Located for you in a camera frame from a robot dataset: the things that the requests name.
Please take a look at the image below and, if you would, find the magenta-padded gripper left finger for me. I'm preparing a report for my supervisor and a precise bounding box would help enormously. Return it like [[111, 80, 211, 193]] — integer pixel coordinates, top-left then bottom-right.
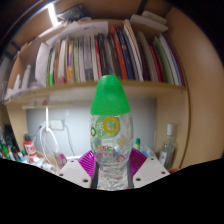
[[58, 148, 100, 190]]

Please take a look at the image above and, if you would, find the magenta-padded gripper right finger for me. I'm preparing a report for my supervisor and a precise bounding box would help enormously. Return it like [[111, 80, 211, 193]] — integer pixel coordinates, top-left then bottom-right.
[[127, 147, 171, 189]]

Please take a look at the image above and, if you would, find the clear bottle with green cap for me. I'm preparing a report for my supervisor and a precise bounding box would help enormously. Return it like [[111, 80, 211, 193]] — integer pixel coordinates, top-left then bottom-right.
[[89, 74, 132, 192]]

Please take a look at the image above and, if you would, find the clear bottle with white cap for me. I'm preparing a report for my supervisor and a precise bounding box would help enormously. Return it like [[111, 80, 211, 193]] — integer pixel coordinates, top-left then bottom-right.
[[159, 123, 178, 169]]

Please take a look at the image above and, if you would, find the brown mug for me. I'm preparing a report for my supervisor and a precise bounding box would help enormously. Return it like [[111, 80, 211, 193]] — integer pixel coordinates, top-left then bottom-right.
[[168, 167, 181, 175]]

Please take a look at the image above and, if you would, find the red and white canister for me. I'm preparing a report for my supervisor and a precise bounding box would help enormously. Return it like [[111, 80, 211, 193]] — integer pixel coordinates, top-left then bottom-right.
[[23, 133, 38, 158]]

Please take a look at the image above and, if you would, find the ceiling light tube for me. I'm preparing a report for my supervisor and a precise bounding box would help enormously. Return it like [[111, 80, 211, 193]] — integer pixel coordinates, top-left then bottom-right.
[[46, 1, 61, 28]]

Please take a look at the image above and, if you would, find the white wall power outlet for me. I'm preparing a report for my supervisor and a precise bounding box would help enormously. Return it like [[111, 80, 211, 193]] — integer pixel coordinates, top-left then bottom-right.
[[48, 119, 65, 131]]

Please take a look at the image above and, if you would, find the white cable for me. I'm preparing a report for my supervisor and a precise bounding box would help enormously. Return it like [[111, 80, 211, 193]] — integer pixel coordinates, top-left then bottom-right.
[[38, 106, 76, 168]]

